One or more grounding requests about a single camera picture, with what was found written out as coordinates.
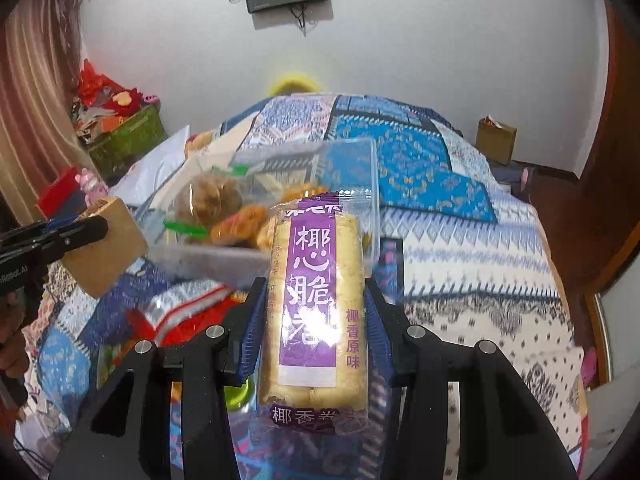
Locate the green edged cracker bag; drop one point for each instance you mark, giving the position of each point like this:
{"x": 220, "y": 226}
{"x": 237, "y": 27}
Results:
{"x": 204, "y": 200}

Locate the brown cardboard box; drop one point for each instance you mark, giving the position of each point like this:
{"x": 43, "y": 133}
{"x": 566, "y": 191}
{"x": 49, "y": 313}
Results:
{"x": 495, "y": 140}

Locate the clear bag fried crackers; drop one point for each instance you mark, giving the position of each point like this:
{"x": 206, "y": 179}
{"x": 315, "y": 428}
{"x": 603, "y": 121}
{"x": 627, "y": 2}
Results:
{"x": 242, "y": 228}

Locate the patchwork patterned bedspread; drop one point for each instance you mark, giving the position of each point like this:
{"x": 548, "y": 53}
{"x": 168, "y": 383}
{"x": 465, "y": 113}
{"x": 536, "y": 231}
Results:
{"x": 460, "y": 253}

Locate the brown square cake snack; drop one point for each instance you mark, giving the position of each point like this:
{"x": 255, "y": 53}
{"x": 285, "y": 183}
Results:
{"x": 96, "y": 266}

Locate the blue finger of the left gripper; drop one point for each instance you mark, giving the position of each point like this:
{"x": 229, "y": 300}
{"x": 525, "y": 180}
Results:
{"x": 49, "y": 247}
{"x": 58, "y": 223}

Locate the green storage box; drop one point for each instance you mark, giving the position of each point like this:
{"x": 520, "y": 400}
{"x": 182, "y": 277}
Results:
{"x": 115, "y": 152}

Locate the striped red curtain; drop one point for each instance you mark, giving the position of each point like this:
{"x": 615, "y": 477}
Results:
{"x": 40, "y": 63}

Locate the white pillow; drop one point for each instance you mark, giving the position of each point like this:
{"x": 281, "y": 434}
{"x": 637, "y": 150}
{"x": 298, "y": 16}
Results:
{"x": 146, "y": 176}

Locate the pink toy figure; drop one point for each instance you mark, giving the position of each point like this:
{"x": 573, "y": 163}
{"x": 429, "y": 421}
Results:
{"x": 91, "y": 185}

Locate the person left hand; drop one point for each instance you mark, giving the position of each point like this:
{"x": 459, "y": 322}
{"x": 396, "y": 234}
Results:
{"x": 13, "y": 357}

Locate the clear plastic storage bin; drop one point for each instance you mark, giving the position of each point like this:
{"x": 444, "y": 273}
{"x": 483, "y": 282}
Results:
{"x": 270, "y": 204}

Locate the green jelly cup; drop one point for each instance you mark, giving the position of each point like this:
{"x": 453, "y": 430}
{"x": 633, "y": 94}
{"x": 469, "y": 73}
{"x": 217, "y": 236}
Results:
{"x": 237, "y": 397}

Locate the red barcode snack bag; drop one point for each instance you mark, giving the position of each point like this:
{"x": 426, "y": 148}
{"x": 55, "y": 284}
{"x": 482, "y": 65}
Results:
{"x": 182, "y": 311}

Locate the red box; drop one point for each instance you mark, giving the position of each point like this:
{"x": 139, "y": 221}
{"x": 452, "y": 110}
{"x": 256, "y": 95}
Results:
{"x": 56, "y": 194}

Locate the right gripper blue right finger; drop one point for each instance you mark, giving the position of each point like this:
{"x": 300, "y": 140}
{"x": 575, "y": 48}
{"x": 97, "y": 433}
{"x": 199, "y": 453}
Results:
{"x": 386, "y": 327}

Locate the round biscuit stack pack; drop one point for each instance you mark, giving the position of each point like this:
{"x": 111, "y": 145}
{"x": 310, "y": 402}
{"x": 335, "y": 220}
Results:
{"x": 302, "y": 190}

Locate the purple coconut roll pack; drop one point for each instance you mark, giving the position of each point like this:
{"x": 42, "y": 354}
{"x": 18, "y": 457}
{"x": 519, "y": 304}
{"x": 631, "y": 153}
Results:
{"x": 314, "y": 374}

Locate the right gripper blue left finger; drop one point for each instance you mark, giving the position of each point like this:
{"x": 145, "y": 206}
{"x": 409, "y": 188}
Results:
{"x": 245, "y": 326}

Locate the yellow curved bed rail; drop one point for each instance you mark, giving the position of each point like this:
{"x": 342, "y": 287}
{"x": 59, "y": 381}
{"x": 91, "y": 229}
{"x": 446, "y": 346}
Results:
{"x": 292, "y": 83}

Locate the brown wooden door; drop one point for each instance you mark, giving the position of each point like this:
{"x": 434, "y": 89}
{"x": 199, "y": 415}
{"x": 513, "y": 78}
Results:
{"x": 610, "y": 182}

